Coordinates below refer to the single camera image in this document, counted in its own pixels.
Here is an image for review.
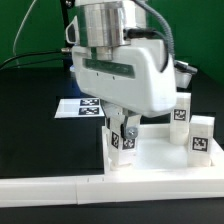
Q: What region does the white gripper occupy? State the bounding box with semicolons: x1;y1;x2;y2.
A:
72;39;177;139

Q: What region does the white square tabletop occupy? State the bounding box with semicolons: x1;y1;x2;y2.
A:
101;123;224;174

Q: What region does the white sheet with tags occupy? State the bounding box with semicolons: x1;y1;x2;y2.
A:
55;98;104;118

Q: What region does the white L-shaped obstacle fence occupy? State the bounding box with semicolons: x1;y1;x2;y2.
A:
0;144;224;208

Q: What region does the black cable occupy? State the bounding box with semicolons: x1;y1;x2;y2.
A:
0;49;73;70

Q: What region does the grey cable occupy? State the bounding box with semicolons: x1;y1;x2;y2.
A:
12;0;38;58

